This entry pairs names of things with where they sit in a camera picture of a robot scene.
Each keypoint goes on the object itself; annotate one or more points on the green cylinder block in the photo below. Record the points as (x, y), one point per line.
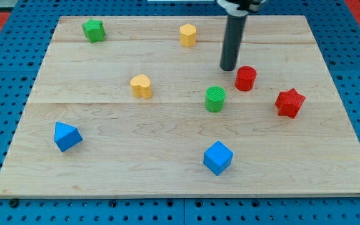
(214, 99)

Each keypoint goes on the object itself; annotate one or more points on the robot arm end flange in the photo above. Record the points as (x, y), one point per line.
(241, 8)

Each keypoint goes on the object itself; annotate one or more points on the red star block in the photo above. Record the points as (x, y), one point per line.
(289, 103)

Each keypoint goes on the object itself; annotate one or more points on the green star block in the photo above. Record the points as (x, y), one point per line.
(94, 30)

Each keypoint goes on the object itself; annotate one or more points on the yellow heart block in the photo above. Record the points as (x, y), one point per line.
(141, 86)

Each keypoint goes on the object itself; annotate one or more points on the wooden board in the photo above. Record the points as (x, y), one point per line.
(154, 148)

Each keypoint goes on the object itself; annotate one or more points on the blue cube block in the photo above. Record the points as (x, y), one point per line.
(217, 158)

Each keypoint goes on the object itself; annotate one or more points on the red cylinder block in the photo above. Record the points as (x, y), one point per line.
(245, 78)

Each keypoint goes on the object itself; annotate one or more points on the yellow hexagon block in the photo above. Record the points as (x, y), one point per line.
(188, 33)

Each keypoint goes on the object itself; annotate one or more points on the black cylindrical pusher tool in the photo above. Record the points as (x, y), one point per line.
(232, 40)

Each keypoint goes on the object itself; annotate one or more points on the blue triangle block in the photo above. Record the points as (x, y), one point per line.
(66, 136)

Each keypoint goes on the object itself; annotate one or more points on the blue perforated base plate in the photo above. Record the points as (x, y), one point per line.
(24, 40)

